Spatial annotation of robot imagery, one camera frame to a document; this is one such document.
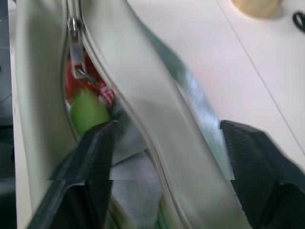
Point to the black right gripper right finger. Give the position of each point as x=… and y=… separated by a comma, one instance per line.
x=262, y=171

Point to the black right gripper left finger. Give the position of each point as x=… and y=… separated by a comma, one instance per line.
x=81, y=181

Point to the pale green zip pouch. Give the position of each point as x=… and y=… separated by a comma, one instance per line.
x=152, y=124

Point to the beige round object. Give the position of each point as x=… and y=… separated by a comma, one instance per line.
x=257, y=7

